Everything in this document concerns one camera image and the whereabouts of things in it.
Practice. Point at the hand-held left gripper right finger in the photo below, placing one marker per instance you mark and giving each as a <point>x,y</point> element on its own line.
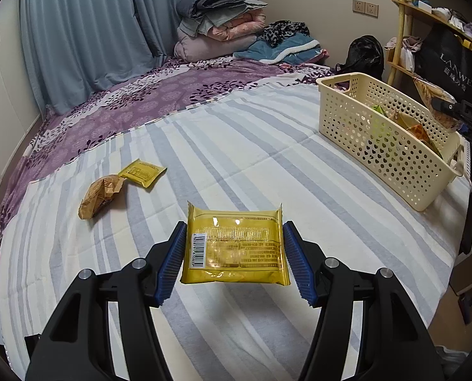
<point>299,262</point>

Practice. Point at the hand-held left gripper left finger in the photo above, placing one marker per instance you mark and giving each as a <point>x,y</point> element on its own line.
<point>172,262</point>

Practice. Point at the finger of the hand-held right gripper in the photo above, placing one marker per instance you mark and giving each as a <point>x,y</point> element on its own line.
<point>444,106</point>

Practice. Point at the large yellow snack packet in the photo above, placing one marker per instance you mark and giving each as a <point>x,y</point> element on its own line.
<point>236,246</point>

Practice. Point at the cream perforated plastic basket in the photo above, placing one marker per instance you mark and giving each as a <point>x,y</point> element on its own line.
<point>363,127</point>

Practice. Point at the black shopping bag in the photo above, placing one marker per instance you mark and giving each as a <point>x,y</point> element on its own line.
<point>446,59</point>

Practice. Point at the slim green snack packet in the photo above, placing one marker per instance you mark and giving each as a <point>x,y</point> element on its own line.
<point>378,108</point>

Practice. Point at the pink cloth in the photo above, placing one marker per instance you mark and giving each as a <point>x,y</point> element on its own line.
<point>408,45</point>

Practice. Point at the small yellow snack packet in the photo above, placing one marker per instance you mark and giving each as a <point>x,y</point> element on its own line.
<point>142,172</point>

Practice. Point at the bamboo shelf rack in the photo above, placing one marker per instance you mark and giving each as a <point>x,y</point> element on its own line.
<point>404,20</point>

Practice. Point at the brown crumpled snack packet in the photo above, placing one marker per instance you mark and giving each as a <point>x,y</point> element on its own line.
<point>99,198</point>

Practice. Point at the striped white blanket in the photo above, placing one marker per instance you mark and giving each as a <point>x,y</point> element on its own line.
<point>240,147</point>

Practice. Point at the cardboard box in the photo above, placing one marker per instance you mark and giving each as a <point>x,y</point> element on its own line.
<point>468,285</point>

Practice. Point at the purple floral bedsheet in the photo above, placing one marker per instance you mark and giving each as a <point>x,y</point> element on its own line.
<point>121,103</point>

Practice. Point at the blue fleece garment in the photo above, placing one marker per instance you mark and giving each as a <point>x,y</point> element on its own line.
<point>283,51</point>

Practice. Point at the leopard print cloth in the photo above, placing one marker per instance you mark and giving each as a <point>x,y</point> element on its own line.
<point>283,31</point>

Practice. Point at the lilac folded quilt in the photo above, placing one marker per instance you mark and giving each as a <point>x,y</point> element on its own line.
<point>204,47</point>

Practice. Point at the pink floral quilt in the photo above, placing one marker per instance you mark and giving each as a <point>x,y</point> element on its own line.
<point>240,27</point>

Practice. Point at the white wardrobe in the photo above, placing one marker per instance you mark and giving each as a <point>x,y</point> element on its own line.
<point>5,107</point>

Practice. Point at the light grey folded blanket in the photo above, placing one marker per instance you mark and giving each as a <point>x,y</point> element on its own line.
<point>196,24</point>

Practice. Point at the blue-grey curtain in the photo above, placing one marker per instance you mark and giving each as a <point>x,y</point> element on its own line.
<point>93,27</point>

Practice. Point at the dark grey folded blanket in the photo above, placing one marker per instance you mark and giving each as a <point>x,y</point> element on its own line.
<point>220,2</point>

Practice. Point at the beige wall socket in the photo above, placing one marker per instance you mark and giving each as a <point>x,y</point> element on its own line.
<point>359,6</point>
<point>372,9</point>

